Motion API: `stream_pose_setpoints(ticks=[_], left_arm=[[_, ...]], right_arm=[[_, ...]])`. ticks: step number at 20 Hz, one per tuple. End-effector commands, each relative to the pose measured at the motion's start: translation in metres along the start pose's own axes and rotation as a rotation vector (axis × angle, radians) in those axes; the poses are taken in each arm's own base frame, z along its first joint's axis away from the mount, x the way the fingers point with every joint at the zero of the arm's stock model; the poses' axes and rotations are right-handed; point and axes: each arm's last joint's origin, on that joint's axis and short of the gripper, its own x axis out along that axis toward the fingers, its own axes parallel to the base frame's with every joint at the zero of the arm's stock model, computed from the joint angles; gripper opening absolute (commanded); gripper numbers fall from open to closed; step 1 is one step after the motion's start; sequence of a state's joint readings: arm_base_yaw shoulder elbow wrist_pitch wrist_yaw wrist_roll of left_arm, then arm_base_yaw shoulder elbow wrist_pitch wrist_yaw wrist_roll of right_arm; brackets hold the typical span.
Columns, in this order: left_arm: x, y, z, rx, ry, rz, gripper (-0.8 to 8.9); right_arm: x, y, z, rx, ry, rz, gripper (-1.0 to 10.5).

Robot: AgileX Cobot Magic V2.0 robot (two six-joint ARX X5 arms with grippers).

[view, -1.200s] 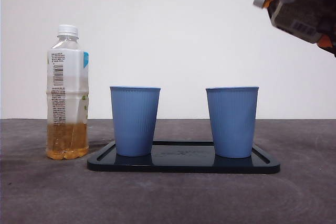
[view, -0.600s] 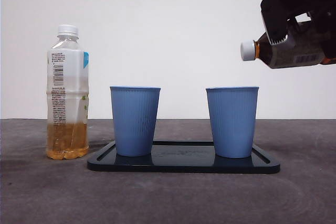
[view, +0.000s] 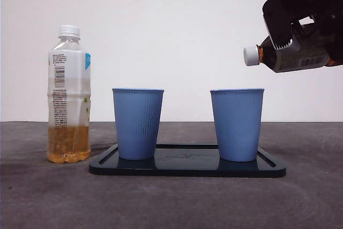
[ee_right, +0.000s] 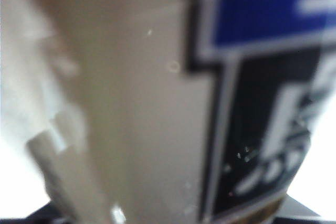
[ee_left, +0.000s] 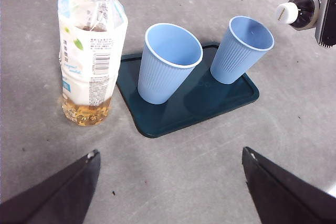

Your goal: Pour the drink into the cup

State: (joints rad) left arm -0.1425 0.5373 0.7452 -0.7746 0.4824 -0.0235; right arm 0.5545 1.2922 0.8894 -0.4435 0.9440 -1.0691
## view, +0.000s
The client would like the dark blue tray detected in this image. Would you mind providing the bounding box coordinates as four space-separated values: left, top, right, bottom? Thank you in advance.
88 144 287 179

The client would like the blue ribbed cup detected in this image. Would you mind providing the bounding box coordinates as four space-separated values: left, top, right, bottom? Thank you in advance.
111 87 165 161
210 88 265 162

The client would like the dark tea plastic bottle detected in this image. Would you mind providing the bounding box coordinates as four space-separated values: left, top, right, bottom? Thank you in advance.
243 22 337 73

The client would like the yellow tea plastic bottle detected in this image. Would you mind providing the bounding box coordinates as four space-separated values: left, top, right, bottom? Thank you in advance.
47 25 92 164

